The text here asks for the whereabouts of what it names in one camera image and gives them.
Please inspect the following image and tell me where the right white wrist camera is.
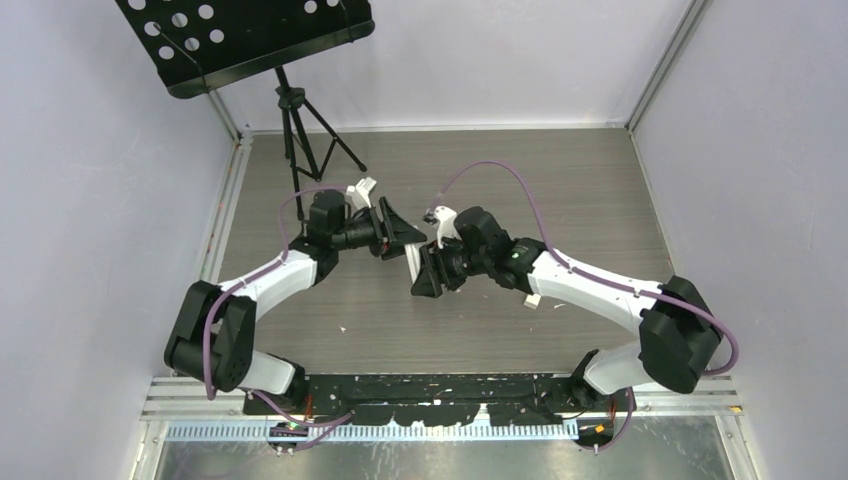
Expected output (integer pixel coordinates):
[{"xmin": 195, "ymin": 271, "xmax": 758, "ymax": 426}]
[{"xmin": 422, "ymin": 205, "xmax": 459, "ymax": 249}]

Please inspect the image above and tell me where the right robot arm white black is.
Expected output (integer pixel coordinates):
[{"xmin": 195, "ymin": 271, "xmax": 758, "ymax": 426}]
[{"xmin": 405, "ymin": 206, "xmax": 724, "ymax": 411}]

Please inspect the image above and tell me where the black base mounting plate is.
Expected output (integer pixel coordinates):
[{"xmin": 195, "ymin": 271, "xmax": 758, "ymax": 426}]
[{"xmin": 244, "ymin": 373, "xmax": 629, "ymax": 427}]

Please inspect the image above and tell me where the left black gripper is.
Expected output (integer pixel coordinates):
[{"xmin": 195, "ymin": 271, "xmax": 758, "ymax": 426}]
[{"xmin": 332, "ymin": 198, "xmax": 426, "ymax": 261}]

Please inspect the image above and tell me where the black music stand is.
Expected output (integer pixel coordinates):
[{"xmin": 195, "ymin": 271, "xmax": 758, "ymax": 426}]
[{"xmin": 115, "ymin": 0, "xmax": 376, "ymax": 183}]

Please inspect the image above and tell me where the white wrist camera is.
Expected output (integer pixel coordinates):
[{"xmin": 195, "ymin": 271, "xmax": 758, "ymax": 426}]
[
  {"xmin": 344, "ymin": 177, "xmax": 377, "ymax": 212},
  {"xmin": 422, "ymin": 205, "xmax": 459, "ymax": 249}
]

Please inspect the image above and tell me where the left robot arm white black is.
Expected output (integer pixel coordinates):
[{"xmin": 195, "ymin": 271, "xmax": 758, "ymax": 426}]
[{"xmin": 164, "ymin": 187, "xmax": 427, "ymax": 414}]

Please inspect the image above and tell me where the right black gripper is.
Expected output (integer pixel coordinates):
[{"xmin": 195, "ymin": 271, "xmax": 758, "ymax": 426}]
[{"xmin": 412, "ymin": 233, "xmax": 491, "ymax": 299}]

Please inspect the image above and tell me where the long white remote control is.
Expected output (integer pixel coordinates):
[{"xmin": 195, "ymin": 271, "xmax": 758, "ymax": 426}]
[{"xmin": 404, "ymin": 243, "xmax": 425, "ymax": 283}]

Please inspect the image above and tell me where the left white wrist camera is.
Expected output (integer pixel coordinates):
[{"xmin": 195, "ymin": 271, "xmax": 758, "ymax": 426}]
[{"xmin": 344, "ymin": 177, "xmax": 377, "ymax": 212}]

